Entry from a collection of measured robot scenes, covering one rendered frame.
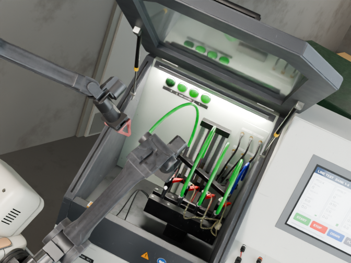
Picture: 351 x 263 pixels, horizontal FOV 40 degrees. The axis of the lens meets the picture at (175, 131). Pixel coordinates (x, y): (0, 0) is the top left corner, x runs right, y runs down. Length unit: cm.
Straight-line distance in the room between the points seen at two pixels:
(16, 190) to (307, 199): 119
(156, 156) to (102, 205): 20
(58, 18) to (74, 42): 28
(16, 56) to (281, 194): 116
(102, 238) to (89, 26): 194
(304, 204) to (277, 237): 18
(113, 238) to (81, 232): 69
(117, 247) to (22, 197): 79
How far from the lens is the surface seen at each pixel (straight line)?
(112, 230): 200
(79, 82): 165
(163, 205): 210
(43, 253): 137
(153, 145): 123
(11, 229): 139
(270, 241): 211
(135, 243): 199
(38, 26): 330
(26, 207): 136
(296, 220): 207
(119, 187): 123
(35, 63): 162
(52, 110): 380
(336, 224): 208
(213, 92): 214
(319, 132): 198
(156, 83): 224
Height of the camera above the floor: 223
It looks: 28 degrees down
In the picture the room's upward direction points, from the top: 22 degrees clockwise
